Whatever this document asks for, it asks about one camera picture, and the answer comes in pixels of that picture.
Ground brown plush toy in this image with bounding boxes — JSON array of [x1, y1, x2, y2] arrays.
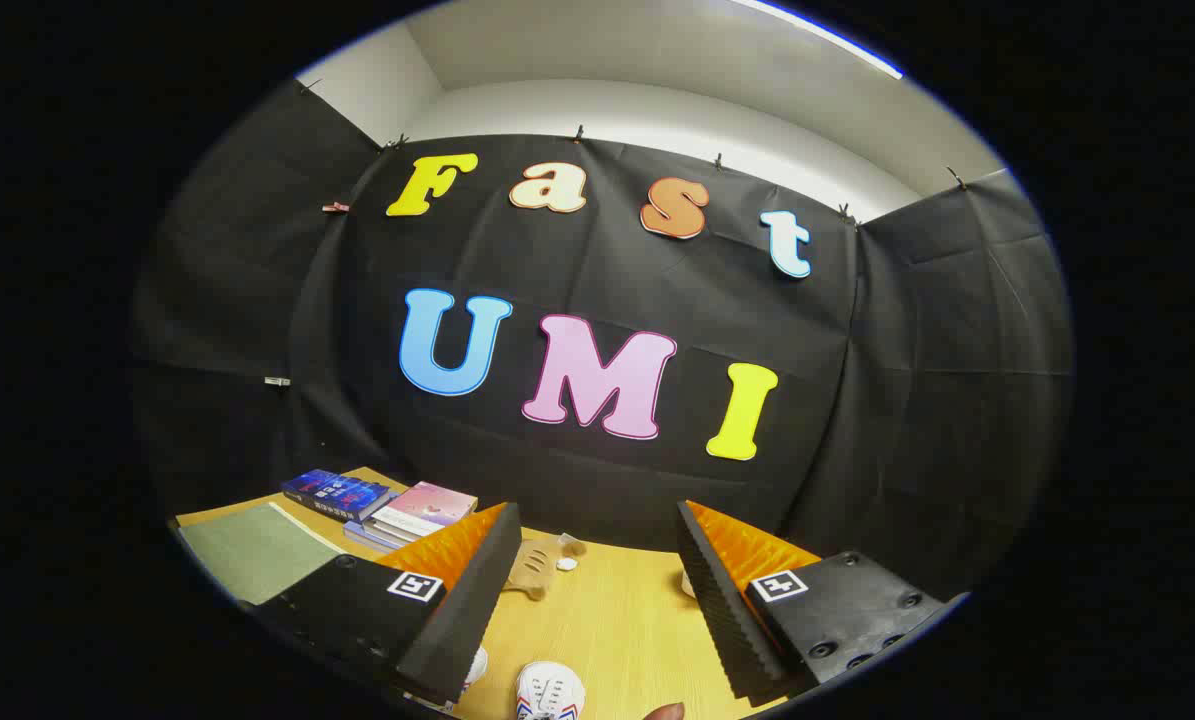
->
[[504, 536, 588, 602]]

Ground pink cover book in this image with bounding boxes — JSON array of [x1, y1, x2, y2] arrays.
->
[[370, 480, 479, 539]]

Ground dark blue book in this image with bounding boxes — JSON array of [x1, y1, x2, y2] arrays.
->
[[282, 468, 392, 522]]

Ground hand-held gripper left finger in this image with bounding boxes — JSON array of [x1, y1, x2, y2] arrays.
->
[[252, 503, 523, 707]]

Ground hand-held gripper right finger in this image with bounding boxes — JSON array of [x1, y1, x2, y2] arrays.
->
[[677, 500, 970, 706]]

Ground light blue book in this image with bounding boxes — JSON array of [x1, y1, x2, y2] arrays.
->
[[342, 520, 398, 554]]

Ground green fabric storage box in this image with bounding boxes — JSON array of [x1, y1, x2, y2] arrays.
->
[[179, 502, 348, 607]]

